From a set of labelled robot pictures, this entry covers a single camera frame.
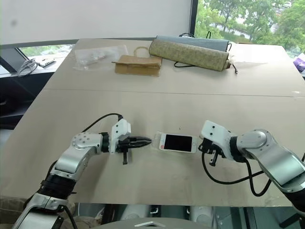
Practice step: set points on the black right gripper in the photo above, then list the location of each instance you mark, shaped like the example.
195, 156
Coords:
210, 147

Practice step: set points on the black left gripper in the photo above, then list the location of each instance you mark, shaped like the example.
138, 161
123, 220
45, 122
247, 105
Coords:
124, 144

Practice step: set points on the clear plastic phone case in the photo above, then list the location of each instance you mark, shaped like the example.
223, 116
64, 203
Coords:
156, 140

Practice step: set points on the white smartphone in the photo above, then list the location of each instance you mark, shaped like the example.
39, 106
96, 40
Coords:
177, 142

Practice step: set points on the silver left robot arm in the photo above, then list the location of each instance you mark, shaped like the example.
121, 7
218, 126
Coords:
81, 143

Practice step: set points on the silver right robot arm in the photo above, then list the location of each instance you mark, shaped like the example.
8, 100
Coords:
274, 162

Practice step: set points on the brown paper bag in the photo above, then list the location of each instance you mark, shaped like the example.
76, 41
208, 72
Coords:
137, 65

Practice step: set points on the grey robot torso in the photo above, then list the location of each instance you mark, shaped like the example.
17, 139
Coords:
147, 223

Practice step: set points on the rolled tan woven mat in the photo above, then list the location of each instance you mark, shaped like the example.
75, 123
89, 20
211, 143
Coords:
190, 54

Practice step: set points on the white fluffy cloth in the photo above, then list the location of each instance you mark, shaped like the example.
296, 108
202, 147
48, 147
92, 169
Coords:
240, 62

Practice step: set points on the clear plastic bag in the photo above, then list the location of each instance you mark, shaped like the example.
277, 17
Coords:
95, 56

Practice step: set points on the rolled grey mat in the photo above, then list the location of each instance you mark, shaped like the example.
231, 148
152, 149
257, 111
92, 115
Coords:
190, 40

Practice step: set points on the purple packet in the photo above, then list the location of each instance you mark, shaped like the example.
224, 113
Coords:
300, 62

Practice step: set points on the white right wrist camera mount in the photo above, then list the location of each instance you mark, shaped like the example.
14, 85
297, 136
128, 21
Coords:
214, 133

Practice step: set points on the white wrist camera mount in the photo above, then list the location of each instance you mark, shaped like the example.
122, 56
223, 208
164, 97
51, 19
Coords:
119, 130
214, 133

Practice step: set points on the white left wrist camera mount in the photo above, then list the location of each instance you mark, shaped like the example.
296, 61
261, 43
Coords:
119, 130

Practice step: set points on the dark window frame post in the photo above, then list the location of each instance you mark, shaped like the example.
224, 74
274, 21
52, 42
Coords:
193, 16

